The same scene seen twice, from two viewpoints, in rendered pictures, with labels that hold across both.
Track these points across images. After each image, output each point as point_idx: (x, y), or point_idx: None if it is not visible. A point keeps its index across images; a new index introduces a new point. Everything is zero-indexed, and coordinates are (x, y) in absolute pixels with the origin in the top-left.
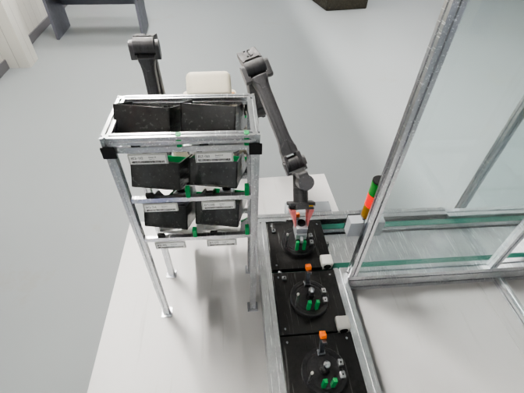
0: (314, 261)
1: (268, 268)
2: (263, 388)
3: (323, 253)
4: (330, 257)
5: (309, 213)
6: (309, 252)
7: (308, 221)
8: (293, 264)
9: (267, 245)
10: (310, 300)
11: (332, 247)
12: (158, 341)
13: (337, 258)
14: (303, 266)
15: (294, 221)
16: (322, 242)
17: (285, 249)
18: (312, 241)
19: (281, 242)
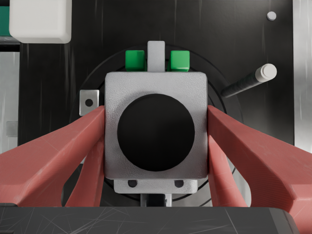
0: (96, 22)
1: (301, 13)
2: None
3: (42, 66)
4: (17, 13)
5: (46, 159)
6: (114, 54)
7: (87, 118)
8: (194, 13)
9: (297, 138)
10: None
11: (4, 138)
12: None
13: (0, 83)
14: (151, 2)
15: (238, 121)
16: (36, 125)
17: (227, 81)
18: (85, 103)
19: (243, 121)
